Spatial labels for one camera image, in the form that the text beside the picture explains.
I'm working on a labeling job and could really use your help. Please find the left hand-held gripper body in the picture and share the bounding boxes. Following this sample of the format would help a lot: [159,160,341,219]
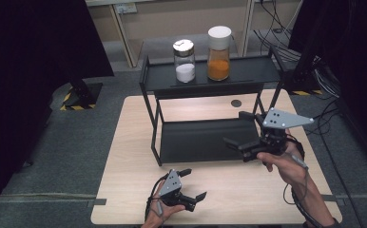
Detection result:
[157,168,197,213]

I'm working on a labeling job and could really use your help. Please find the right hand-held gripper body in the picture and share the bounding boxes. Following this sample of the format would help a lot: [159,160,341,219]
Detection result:
[239,107,316,163]

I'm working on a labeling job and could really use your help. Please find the black metal two-tier shelf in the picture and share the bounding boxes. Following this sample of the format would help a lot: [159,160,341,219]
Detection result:
[139,46,288,167]

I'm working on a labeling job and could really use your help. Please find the white-lidded glass jar orange powder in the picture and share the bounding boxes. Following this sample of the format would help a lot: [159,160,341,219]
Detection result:
[206,25,233,82]

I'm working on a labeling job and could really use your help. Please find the silver-lidded glass jar white powder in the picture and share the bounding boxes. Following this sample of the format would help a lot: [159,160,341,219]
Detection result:
[172,38,197,85]

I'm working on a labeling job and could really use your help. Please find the person's left hand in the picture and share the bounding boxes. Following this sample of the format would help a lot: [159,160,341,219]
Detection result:
[141,180,186,228]

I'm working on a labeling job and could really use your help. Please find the person's right hand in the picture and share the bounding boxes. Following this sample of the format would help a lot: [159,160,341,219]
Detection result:
[256,128,310,188]

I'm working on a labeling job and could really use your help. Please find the black stand base striped edge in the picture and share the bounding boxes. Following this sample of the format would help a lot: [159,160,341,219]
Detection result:
[59,79,104,112]
[290,58,324,96]

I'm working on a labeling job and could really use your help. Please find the grey floor tape strip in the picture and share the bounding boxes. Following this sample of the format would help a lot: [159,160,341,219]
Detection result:
[322,193,346,207]
[86,198,107,207]

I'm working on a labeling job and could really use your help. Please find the black curtain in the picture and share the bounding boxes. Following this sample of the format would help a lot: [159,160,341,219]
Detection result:
[0,0,115,221]
[287,0,367,174]

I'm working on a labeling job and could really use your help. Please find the beige wooden shelving unit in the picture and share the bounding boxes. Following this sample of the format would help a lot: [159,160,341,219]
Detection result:
[85,0,303,68]

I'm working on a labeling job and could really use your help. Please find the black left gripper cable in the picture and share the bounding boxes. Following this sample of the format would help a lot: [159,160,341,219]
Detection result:
[144,174,170,224]

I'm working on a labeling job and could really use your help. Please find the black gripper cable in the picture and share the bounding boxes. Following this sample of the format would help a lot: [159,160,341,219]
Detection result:
[281,134,323,228]
[144,174,170,224]

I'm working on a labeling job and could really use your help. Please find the bundle of black floor cables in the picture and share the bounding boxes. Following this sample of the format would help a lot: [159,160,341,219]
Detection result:
[253,0,303,63]

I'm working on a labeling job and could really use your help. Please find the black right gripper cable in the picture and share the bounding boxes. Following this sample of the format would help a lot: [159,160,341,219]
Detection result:
[281,134,323,228]

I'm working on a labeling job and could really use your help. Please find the white wall socket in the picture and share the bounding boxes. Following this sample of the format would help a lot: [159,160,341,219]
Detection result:
[114,2,139,15]

